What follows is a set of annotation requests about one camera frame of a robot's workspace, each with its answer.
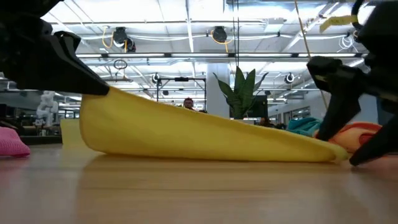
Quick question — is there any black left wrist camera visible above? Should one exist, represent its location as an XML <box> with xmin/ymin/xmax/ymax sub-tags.
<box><xmin>53</xmin><ymin>30</ymin><xmax>83</xmax><ymax>58</ymax></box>

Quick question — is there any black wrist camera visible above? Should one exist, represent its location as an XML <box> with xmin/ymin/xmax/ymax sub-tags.
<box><xmin>306</xmin><ymin>55</ymin><xmax>346</xmax><ymax>93</ymax></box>
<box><xmin>53</xmin><ymin>30</ymin><xmax>83</xmax><ymax>58</ymax></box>

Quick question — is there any orange microfiber towel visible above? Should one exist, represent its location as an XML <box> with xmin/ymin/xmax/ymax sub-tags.
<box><xmin>313</xmin><ymin>121</ymin><xmax>382</xmax><ymax>154</ymax></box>

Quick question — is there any person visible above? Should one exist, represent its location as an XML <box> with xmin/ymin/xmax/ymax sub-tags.
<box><xmin>182</xmin><ymin>97</ymin><xmax>195</xmax><ymax>111</ymax></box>

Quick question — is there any yellow cable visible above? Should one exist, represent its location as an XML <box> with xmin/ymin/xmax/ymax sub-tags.
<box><xmin>294</xmin><ymin>0</ymin><xmax>330</xmax><ymax>110</ymax></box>

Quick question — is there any snake plant in white pot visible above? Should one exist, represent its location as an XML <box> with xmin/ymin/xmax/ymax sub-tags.
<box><xmin>213</xmin><ymin>66</ymin><xmax>269</xmax><ymax>125</ymax></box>

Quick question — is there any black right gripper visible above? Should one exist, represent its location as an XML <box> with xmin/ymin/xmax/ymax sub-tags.
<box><xmin>315</xmin><ymin>18</ymin><xmax>398</xmax><ymax>167</ymax></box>

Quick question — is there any blue microfiber towel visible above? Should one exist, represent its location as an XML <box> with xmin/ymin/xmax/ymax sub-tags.
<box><xmin>287</xmin><ymin>117</ymin><xmax>324</xmax><ymax>138</ymax></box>

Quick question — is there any large black cable reel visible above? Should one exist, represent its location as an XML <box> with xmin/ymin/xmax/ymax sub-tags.
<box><xmin>212</xmin><ymin>26</ymin><xmax>229</xmax><ymax>44</ymax></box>
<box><xmin>112</xmin><ymin>26</ymin><xmax>137</xmax><ymax>53</ymax></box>

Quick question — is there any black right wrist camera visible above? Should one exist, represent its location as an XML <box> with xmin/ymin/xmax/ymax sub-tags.
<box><xmin>306</xmin><ymin>55</ymin><xmax>346</xmax><ymax>93</ymax></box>

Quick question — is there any black frame stand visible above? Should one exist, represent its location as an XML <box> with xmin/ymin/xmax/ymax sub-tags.
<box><xmin>156</xmin><ymin>77</ymin><xmax>207</xmax><ymax>113</ymax></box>

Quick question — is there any thin black hanging cable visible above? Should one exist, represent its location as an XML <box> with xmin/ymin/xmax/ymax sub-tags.
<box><xmin>231</xmin><ymin>0</ymin><xmax>236</xmax><ymax>68</ymax></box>
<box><xmin>236</xmin><ymin>0</ymin><xmax>241</xmax><ymax>68</ymax></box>

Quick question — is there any yellow microfiber towel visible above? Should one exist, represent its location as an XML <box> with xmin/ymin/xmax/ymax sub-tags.
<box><xmin>79</xmin><ymin>86</ymin><xmax>349</xmax><ymax>164</ymax></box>

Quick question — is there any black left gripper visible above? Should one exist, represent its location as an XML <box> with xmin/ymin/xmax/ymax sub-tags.
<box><xmin>0</xmin><ymin>14</ymin><xmax>110</xmax><ymax>96</ymax></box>

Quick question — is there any black monitor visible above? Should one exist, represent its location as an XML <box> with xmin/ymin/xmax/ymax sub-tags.
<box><xmin>245</xmin><ymin>95</ymin><xmax>269</xmax><ymax>119</ymax></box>

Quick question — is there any pink microfiber towel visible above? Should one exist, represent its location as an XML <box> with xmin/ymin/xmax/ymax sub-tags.
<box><xmin>0</xmin><ymin>126</ymin><xmax>31</xmax><ymax>157</ymax></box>

